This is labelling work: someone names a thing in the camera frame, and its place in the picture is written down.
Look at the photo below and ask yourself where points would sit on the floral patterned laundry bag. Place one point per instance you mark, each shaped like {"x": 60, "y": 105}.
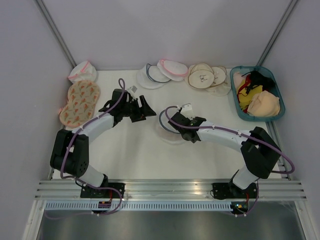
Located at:
{"x": 82, "y": 98}

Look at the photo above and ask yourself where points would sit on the yellow bra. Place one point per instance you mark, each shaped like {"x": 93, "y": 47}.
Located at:
{"x": 245, "y": 94}

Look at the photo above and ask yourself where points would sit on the white slotted cable duct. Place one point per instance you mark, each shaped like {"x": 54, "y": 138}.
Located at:
{"x": 93, "y": 205}

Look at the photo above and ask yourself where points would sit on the teal plastic basket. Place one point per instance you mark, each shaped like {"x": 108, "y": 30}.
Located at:
{"x": 243, "y": 114}

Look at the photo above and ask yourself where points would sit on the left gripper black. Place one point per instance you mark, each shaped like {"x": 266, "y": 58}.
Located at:
{"x": 141, "y": 113}

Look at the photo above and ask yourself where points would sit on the pink-trimmed mesh bag centre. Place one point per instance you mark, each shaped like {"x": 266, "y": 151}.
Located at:
{"x": 173, "y": 70}

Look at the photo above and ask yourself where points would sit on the peach bra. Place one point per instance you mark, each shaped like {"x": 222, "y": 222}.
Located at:
{"x": 264, "y": 104}

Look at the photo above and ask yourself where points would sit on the beige laundry bag back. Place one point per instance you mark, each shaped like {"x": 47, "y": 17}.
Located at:
{"x": 221, "y": 85}

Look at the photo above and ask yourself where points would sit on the black bra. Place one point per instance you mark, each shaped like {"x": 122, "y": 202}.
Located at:
{"x": 256, "y": 78}

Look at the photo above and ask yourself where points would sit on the corner aluminium profile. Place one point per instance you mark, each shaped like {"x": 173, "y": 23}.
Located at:
{"x": 55, "y": 31}
{"x": 277, "y": 31}

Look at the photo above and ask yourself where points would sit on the beige laundry bag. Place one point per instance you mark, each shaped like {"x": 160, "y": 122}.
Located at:
{"x": 201, "y": 76}
{"x": 221, "y": 85}

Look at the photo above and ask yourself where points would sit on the beige laundry bag front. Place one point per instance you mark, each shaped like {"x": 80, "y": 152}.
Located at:
{"x": 201, "y": 76}

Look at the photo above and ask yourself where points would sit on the blue-trimmed mesh bag centre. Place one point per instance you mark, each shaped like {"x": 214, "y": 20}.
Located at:
{"x": 151, "y": 78}

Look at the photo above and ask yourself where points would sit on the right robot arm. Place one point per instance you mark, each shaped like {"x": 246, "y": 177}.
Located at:
{"x": 259, "y": 152}

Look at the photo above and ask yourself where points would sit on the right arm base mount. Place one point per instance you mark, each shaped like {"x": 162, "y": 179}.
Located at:
{"x": 225, "y": 190}

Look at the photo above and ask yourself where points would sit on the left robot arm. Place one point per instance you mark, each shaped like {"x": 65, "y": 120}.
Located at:
{"x": 71, "y": 150}

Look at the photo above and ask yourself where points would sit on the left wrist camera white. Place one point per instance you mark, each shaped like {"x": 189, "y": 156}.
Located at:
{"x": 132, "y": 91}

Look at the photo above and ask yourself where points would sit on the pink-trimmed mesh bag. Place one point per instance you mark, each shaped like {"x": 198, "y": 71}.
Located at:
{"x": 83, "y": 71}
{"x": 173, "y": 70}

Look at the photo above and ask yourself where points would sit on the pink-trimmed mesh bag left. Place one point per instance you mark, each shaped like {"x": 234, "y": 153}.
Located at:
{"x": 83, "y": 71}

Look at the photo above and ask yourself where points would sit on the blue-trimmed white mesh laundry bag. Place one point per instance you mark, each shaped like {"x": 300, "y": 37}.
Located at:
{"x": 166, "y": 132}

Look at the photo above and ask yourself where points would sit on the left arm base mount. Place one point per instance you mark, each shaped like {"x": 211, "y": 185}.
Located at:
{"x": 115, "y": 191}

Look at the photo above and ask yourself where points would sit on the right corner aluminium profile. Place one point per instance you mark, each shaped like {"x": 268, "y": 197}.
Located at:
{"x": 277, "y": 31}

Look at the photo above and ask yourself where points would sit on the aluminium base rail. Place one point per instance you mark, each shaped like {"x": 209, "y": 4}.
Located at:
{"x": 272, "y": 189}

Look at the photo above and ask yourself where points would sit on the left corner aluminium profile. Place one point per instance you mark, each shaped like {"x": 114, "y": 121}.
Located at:
{"x": 55, "y": 31}

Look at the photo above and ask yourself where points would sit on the pale pink bra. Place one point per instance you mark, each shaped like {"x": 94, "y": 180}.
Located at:
{"x": 240, "y": 80}

